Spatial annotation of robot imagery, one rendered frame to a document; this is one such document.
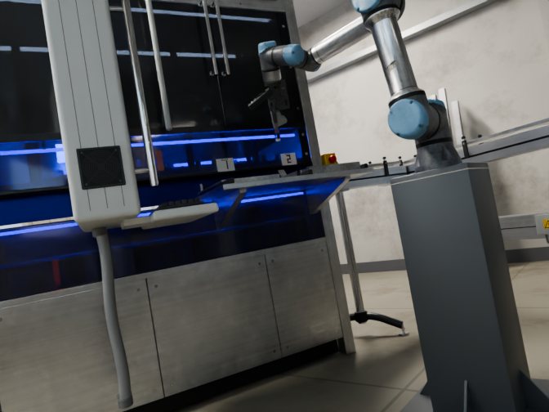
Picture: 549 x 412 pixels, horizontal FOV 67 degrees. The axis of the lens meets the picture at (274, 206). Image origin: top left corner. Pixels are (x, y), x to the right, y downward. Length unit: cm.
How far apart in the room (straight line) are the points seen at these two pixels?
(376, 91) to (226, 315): 349
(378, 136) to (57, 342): 383
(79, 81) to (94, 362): 105
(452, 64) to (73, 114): 384
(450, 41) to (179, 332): 377
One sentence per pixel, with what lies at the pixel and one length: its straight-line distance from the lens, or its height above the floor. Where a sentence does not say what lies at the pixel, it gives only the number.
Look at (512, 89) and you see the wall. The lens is 443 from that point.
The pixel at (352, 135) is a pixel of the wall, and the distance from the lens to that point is 495.
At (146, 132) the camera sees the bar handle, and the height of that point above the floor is 104.
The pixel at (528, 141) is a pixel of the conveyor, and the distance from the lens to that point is 227.
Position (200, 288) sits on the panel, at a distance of 189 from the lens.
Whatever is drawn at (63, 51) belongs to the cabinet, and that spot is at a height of 129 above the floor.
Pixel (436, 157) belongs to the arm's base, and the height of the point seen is 83.
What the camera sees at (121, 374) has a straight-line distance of 162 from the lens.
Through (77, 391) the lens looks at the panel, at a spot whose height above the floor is 22.
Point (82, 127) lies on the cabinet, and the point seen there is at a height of 106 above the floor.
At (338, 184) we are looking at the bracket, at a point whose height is 84.
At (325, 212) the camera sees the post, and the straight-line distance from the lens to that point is 218.
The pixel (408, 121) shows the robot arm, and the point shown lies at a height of 94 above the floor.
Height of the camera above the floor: 70
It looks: 3 degrees up
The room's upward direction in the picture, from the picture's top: 10 degrees counter-clockwise
